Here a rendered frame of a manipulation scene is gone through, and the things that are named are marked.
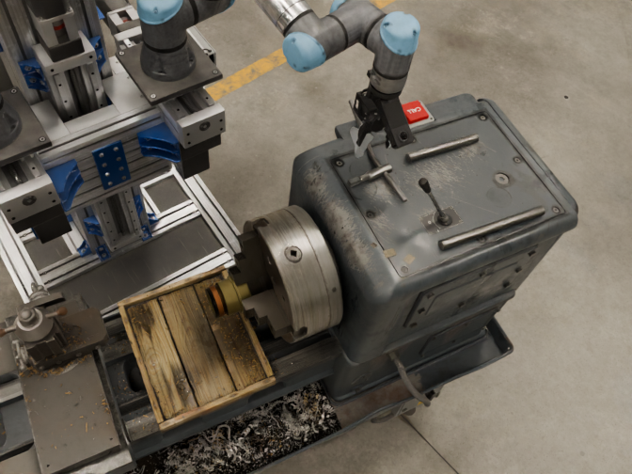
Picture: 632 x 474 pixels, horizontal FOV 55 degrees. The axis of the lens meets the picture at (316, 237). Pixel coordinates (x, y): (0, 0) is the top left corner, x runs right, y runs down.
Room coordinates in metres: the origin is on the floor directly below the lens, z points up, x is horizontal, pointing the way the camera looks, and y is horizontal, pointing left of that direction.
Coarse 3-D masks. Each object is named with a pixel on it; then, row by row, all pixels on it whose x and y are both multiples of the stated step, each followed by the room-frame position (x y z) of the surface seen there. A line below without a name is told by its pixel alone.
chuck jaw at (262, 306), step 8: (256, 296) 0.62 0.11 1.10; (264, 296) 0.63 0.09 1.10; (272, 296) 0.63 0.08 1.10; (248, 304) 0.60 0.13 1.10; (256, 304) 0.60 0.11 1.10; (264, 304) 0.61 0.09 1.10; (272, 304) 0.61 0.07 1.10; (248, 312) 0.59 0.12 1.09; (256, 312) 0.58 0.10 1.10; (264, 312) 0.59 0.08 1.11; (272, 312) 0.59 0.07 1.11; (280, 312) 0.59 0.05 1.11; (264, 320) 0.58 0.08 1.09; (272, 320) 0.57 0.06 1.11; (280, 320) 0.57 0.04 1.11; (288, 320) 0.58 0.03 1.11; (272, 328) 0.56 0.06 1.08; (280, 328) 0.55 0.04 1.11; (288, 328) 0.56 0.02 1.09; (304, 328) 0.57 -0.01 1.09
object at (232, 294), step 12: (228, 276) 0.66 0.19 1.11; (216, 288) 0.62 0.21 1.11; (228, 288) 0.62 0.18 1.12; (240, 288) 0.63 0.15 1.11; (216, 300) 0.59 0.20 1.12; (228, 300) 0.60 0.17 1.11; (240, 300) 0.60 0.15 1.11; (216, 312) 0.57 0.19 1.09; (228, 312) 0.58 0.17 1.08; (240, 312) 0.60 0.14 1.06
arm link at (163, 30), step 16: (144, 0) 1.23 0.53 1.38; (160, 0) 1.24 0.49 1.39; (176, 0) 1.25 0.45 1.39; (192, 0) 1.29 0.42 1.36; (144, 16) 1.21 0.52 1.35; (160, 16) 1.21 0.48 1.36; (176, 16) 1.23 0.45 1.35; (192, 16) 1.27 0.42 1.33; (144, 32) 1.22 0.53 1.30; (160, 32) 1.21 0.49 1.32; (176, 32) 1.23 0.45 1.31; (160, 48) 1.21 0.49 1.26
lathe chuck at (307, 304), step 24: (264, 216) 0.79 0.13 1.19; (288, 216) 0.78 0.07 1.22; (264, 240) 0.70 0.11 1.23; (288, 240) 0.71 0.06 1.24; (288, 264) 0.65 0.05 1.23; (312, 264) 0.67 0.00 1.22; (288, 288) 0.61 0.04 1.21; (312, 288) 0.62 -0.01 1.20; (288, 312) 0.58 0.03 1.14; (312, 312) 0.59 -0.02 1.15; (288, 336) 0.57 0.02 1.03
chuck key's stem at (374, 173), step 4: (388, 164) 0.95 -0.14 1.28; (376, 168) 0.92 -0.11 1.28; (380, 168) 0.93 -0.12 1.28; (384, 168) 0.93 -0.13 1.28; (388, 168) 0.93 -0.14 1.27; (368, 172) 0.91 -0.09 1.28; (372, 172) 0.91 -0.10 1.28; (376, 172) 0.91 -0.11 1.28; (380, 172) 0.92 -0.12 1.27; (388, 172) 0.93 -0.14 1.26; (360, 176) 0.90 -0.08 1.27; (364, 176) 0.90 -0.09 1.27; (368, 176) 0.90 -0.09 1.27; (372, 176) 0.90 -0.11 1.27; (376, 176) 0.91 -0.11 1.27; (348, 180) 0.88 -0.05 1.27; (352, 180) 0.88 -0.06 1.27; (356, 180) 0.88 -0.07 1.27; (360, 180) 0.89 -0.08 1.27; (364, 180) 0.89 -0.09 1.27; (348, 184) 0.87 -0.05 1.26; (352, 184) 0.87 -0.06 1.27; (356, 184) 0.88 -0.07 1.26
